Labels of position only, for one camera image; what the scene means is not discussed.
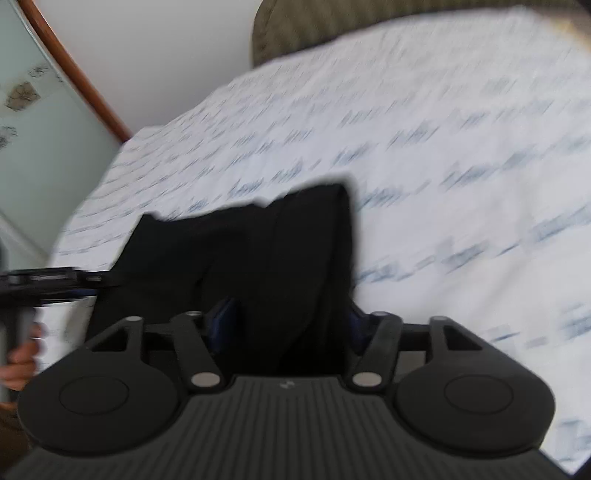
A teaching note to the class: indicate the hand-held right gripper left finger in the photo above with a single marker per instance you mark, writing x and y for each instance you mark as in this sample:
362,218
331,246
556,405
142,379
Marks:
224,323

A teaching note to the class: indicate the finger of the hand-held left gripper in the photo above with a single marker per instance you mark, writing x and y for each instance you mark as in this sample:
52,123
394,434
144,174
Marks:
69,278

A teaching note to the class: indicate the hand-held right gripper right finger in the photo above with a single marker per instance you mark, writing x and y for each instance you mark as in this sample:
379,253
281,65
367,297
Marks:
359,330

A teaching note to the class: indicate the black pants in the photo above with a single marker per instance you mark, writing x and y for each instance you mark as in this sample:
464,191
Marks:
258,258

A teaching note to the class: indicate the person's left hand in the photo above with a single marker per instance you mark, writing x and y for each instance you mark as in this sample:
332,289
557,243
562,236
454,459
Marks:
22,364

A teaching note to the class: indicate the wood framed glass door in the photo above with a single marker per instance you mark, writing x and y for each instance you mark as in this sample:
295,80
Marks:
41,115

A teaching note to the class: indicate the white blue printed bed sheet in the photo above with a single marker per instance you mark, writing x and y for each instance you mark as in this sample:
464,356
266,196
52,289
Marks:
438,138

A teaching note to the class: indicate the olive ribbed upholstered headboard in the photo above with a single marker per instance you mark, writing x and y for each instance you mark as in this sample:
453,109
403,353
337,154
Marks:
323,27

